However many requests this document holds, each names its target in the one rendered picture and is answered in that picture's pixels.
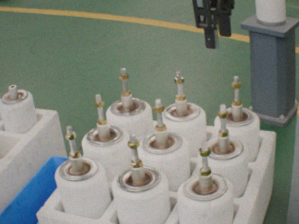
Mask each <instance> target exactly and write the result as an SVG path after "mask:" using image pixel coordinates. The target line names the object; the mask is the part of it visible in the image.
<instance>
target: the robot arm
mask: <svg viewBox="0 0 299 224"><path fill-rule="evenodd" d="M192 3H193V10H194V17H195V23H196V28H198V29H203V30H204V44H205V49H206V50H207V51H214V52H216V51H218V50H219V43H218V31H217V27H218V28H219V34H220V36H223V37H231V36H232V26H231V17H230V15H232V9H234V8H235V2H234V0H192ZM255 7H256V21H257V22H258V23H260V24H262V25H266V26H273V27H275V26H282V25H284V24H286V7H285V0H255ZM211 9H215V10H211ZM212 15H213V20H212ZM200 16H201V17H200ZM206 21H207V22H206Z"/></svg>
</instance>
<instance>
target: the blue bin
mask: <svg viewBox="0 0 299 224"><path fill-rule="evenodd" d="M67 160H69V158H68V157H65V156H57V155H54V156H53V155H52V156H50V157H49V159H48V160H47V161H46V162H45V163H44V164H43V165H42V166H41V167H40V169H39V170H37V171H36V173H35V174H34V176H32V178H31V179H30V180H29V181H28V182H27V183H26V184H25V185H24V187H23V188H22V189H21V190H20V191H19V192H18V193H17V194H16V195H15V196H14V198H13V199H12V200H11V201H10V202H9V204H8V205H7V206H6V207H5V208H4V209H3V210H2V211H1V213H0V224H40V222H39V220H38V218H37V213H38V211H39V210H40V209H41V208H42V206H44V204H45V203H46V201H47V200H48V199H49V197H50V196H51V195H52V194H53V193H54V191H55V190H56V189H57V183H56V179H55V173H56V171H57V169H58V167H59V166H60V165H61V164H62V163H63V162H64V161H67Z"/></svg>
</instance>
